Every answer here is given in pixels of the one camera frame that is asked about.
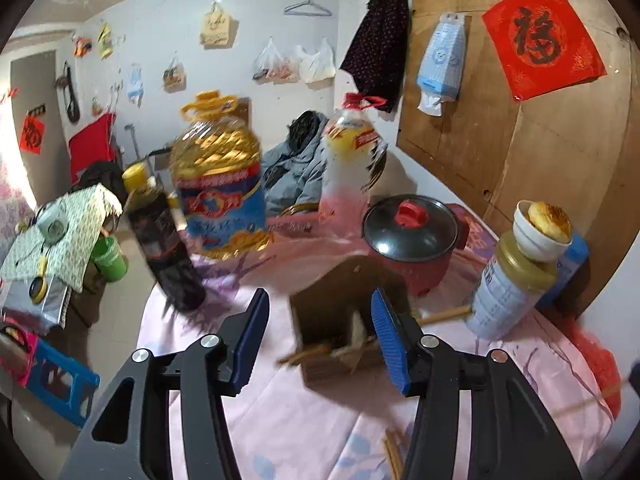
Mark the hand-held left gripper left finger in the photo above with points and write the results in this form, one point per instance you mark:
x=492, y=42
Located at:
x=250, y=340

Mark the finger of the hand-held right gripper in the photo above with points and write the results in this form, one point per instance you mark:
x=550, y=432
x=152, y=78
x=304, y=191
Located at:
x=634, y=372

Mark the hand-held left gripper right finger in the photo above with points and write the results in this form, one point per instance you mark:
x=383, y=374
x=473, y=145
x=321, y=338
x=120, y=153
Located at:
x=390, y=345

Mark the single bamboo chopstick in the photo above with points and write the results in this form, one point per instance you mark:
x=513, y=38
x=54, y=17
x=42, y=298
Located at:
x=397, y=447
x=445, y=315
x=590, y=400
x=389, y=452

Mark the bundle of bamboo chopsticks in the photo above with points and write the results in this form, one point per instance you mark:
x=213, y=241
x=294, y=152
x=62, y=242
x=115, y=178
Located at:
x=305, y=352

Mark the wooden chopstick holder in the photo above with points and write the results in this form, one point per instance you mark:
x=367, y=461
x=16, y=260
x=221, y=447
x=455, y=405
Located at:
x=325, y=300

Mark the red plastic bag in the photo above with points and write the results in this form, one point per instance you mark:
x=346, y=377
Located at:
x=597, y=360

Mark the pink floral tablecloth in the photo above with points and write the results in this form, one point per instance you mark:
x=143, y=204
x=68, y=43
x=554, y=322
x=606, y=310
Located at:
x=310, y=425

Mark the red electric cooking pot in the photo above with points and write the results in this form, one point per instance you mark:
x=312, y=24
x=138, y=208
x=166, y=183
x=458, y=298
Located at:
x=415, y=240

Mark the dark soy sauce bottle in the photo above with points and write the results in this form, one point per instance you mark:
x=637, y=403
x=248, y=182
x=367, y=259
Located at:
x=167, y=250

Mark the white milk powder can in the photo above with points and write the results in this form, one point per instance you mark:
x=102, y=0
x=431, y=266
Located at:
x=505, y=295

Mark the blue round can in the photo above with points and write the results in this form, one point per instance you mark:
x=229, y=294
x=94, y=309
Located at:
x=575, y=260

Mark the yellow cooking oil jug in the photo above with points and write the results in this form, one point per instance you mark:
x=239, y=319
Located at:
x=220, y=185

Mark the green plastic bucket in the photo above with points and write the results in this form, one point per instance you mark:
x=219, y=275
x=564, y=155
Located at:
x=110, y=260

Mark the white ceramic bowl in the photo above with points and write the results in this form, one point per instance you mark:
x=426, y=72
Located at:
x=535, y=245

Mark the baked bun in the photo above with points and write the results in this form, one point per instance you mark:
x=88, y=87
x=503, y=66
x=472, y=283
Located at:
x=550, y=220

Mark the grey padded jacket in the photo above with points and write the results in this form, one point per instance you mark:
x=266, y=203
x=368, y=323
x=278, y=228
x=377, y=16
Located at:
x=295, y=165

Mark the white drink bottle red cap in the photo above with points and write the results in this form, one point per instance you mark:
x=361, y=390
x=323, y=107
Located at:
x=350, y=160

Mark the blue plastic stool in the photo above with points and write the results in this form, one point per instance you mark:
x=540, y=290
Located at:
x=60, y=385

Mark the side table with green cloth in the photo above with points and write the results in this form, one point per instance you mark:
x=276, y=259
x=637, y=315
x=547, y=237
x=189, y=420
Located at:
x=80, y=240

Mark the plywood board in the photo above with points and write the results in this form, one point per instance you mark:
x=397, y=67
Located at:
x=475, y=160

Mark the black clothing heap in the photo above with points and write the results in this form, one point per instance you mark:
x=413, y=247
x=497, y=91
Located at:
x=100, y=175

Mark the pink plastic basket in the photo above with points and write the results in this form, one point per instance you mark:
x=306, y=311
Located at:
x=22, y=355

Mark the mint green rice cooker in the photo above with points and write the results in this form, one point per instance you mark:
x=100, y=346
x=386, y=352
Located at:
x=52, y=222

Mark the wooden chair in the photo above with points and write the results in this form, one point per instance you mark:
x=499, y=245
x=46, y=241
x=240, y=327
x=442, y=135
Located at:
x=243, y=110

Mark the metal crutch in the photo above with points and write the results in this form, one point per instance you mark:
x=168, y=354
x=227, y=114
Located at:
x=132, y=140

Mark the red cloth on chair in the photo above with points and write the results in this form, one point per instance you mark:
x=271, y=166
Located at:
x=92, y=145

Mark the small plastic bag with snacks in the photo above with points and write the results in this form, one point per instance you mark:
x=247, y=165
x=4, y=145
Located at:
x=174, y=76

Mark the clear plastic bag with food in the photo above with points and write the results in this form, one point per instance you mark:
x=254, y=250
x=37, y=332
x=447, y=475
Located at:
x=275, y=65

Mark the small hanging clear packet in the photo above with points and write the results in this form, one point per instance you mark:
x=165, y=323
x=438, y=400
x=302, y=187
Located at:
x=97, y=106

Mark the small blue white packet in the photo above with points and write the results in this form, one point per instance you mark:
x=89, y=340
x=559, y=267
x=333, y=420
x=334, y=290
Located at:
x=134, y=82

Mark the white plastic bag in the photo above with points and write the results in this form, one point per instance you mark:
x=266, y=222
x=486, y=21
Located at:
x=317, y=62

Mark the blue white tissue pack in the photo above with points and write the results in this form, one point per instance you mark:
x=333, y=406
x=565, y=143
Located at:
x=442, y=60

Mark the pink floral curtain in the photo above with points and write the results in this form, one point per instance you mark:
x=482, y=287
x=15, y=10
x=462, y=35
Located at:
x=10, y=170

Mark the black hanging bag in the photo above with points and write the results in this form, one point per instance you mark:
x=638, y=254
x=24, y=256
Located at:
x=72, y=105

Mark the small red paper decoration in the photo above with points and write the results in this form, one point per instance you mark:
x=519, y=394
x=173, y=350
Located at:
x=32, y=135

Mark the dark dotted hanging garment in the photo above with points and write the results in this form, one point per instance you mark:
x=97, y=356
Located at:
x=380, y=45

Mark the beige tote bag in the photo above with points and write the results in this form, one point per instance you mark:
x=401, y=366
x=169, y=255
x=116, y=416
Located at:
x=216, y=27

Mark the yellow hanging packet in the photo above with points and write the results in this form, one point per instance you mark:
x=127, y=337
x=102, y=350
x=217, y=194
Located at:
x=105, y=42

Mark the grey door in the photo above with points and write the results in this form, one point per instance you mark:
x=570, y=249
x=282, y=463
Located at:
x=45, y=80

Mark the orange hanging toy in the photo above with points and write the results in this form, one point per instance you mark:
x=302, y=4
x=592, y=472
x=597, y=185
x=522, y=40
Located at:
x=82, y=47

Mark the large red paper decoration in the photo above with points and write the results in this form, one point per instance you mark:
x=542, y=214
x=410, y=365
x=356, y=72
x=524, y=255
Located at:
x=542, y=40

